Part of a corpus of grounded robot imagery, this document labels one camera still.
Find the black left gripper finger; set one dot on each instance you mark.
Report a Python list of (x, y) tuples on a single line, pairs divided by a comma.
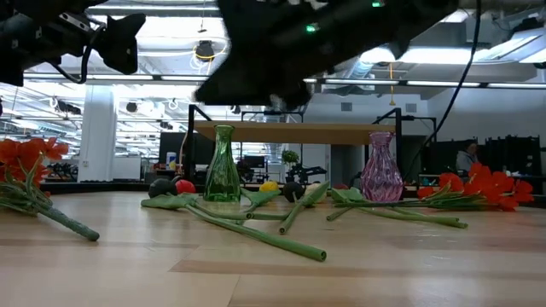
[(123, 42)]

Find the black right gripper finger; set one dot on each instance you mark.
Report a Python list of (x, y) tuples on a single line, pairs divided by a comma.
[(256, 89)]

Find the green glass vase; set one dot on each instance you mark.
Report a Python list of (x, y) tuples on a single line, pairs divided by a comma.
[(222, 179)]

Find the red artificial tulip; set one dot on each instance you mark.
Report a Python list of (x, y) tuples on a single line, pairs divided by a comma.
[(186, 186)]

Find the orange artificial flower bunch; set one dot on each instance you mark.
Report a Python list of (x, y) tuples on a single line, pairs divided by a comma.
[(21, 158), (486, 183)]

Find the cream artificial tulip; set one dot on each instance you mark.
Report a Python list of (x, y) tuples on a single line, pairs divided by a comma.
[(298, 213)]

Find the pink glass vase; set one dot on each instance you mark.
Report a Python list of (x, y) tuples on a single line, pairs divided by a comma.
[(381, 179)]

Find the maroon artificial tulip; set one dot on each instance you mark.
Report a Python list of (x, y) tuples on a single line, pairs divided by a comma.
[(426, 218)]

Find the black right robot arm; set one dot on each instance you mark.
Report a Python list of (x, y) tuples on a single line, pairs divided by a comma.
[(384, 25)]

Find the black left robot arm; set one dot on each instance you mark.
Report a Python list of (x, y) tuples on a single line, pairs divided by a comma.
[(13, 42)]

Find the black background robot arm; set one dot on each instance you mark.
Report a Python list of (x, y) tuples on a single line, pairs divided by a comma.
[(305, 172)]

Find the wooden shelf black legs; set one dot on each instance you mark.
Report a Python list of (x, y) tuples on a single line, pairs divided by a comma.
[(298, 133)]

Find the black ceiling device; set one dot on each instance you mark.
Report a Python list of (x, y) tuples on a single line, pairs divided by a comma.
[(205, 50)]

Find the green potted plant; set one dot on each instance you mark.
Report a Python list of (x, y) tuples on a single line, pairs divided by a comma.
[(290, 156)]

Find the white square column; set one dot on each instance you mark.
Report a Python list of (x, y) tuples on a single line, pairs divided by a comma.
[(98, 136)]

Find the black computer monitor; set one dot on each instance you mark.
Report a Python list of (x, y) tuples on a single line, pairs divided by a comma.
[(172, 143)]

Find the white bottle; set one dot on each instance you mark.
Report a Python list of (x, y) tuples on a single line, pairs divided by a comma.
[(171, 158)]

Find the person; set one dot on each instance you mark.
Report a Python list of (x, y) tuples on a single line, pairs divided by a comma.
[(467, 160)]

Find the black storage rack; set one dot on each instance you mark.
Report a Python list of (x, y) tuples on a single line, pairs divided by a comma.
[(512, 153)]

